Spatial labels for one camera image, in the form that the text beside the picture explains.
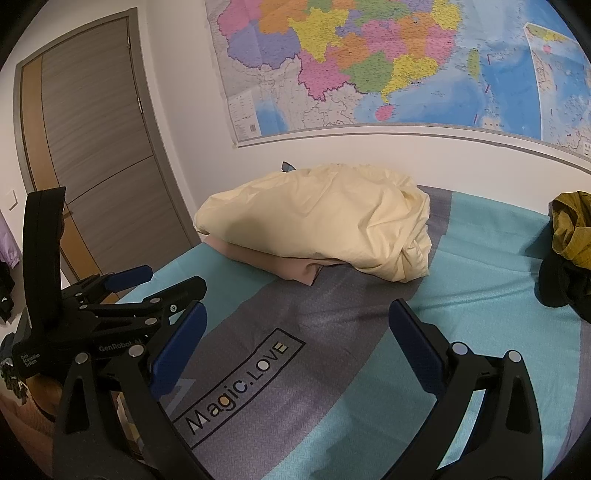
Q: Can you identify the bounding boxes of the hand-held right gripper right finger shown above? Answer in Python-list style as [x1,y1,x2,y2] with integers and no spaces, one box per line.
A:
[389,298,543,480]

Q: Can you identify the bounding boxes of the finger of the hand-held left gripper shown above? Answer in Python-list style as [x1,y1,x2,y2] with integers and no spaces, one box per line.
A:
[85,275,207,330]
[62,265,154,301]

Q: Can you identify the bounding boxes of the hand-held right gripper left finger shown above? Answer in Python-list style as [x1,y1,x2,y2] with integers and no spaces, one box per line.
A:
[52,300,208,480]

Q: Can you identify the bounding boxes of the cream garment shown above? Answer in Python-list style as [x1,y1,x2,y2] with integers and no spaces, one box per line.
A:
[194,164,432,283]

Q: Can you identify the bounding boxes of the purple clothing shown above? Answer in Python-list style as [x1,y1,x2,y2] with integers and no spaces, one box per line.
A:
[0,212,21,268]

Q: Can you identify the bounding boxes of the dark clothing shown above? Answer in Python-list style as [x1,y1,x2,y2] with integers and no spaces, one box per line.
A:
[0,263,17,324]

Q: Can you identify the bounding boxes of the teal grey patterned bed sheet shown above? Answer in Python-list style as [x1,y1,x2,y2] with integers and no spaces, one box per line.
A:
[115,161,591,480]

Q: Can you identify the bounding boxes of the pink garment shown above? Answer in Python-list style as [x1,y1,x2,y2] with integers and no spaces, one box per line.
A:
[203,235,342,287]

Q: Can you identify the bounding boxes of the grey wooden door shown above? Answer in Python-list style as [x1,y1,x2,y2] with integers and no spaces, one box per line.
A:
[14,9,195,287]

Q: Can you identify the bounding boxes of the black garment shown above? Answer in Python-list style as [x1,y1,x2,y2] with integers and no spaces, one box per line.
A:
[538,251,591,309]

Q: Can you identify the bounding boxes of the olive garment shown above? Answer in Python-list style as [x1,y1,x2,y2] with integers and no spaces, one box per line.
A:
[549,191,591,268]

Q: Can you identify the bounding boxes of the colourful wall map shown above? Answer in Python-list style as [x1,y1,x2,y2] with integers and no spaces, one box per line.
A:
[204,0,591,162]

